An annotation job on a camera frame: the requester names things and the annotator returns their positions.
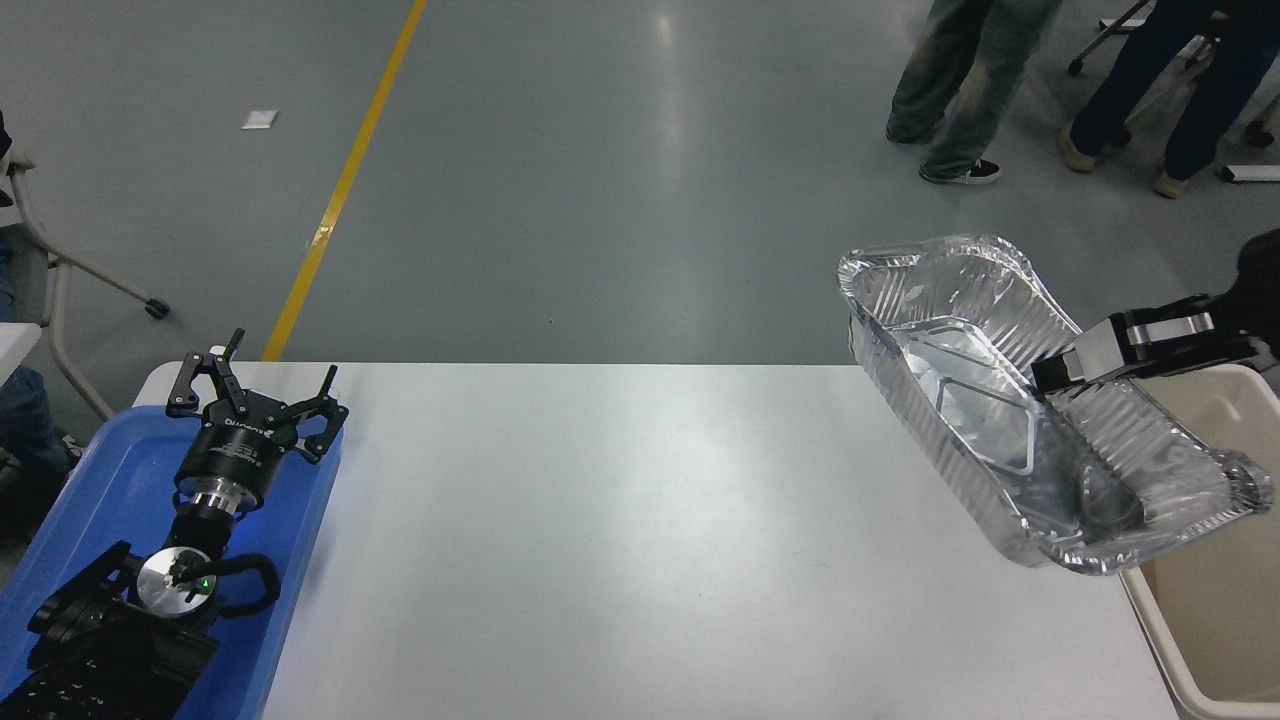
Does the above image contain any grey wheeled chair frame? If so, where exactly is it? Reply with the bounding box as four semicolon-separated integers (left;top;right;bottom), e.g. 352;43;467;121
0;140;170;423

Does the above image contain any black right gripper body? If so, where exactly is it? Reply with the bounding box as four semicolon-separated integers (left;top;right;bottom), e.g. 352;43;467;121
1237;228;1280;373

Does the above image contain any wheeled metal cart frame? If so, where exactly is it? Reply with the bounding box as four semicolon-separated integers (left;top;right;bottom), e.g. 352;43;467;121
1067;0;1216;126

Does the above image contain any white side table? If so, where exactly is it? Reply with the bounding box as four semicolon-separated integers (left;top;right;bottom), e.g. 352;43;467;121
0;325;42;384

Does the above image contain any large pale plastic bin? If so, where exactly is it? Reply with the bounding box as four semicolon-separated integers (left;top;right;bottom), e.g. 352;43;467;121
1118;362;1280;720

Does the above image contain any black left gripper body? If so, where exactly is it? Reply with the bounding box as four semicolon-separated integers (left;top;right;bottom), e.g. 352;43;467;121
174;392;304;501

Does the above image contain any rectangular foil tray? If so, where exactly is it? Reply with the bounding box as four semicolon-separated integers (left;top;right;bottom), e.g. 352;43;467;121
837;234;1275;577

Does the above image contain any person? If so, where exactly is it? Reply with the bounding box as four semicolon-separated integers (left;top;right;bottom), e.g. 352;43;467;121
0;110;83;549
885;0;1063;187
1058;0;1280;199

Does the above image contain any blue plastic tray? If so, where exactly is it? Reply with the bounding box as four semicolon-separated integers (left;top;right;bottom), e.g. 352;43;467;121
0;405;344;720

